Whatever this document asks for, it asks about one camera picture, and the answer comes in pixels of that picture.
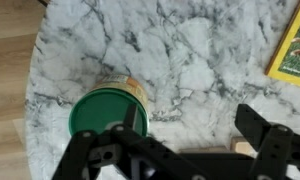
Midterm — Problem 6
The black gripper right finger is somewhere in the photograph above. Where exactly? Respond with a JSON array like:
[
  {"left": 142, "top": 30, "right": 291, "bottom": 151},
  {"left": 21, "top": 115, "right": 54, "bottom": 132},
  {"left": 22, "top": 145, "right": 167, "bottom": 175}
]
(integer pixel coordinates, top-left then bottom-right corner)
[{"left": 234, "top": 103, "right": 300, "bottom": 180}]

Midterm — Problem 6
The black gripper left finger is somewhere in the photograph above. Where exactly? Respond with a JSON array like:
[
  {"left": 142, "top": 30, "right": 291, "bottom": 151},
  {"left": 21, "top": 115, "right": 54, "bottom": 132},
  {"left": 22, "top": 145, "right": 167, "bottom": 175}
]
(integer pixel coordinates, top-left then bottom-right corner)
[{"left": 50, "top": 103, "right": 206, "bottom": 180}]

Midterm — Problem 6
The green plastic lid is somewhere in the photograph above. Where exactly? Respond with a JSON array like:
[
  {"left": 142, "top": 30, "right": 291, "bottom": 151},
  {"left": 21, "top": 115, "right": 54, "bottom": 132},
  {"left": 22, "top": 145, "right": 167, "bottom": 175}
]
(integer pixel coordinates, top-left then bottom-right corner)
[{"left": 67, "top": 88, "right": 150, "bottom": 138}]

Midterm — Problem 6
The wooden block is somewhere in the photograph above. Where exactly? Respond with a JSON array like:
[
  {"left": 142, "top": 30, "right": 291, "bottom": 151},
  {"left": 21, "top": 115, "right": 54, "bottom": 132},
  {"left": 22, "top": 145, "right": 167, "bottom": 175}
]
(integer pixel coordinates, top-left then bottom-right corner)
[{"left": 229, "top": 135, "right": 256, "bottom": 157}]

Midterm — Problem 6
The yellow bordered magazine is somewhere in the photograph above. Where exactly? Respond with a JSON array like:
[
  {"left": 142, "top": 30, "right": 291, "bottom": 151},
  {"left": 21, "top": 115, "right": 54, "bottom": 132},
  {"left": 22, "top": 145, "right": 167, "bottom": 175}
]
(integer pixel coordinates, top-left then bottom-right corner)
[{"left": 264, "top": 0, "right": 300, "bottom": 90}]

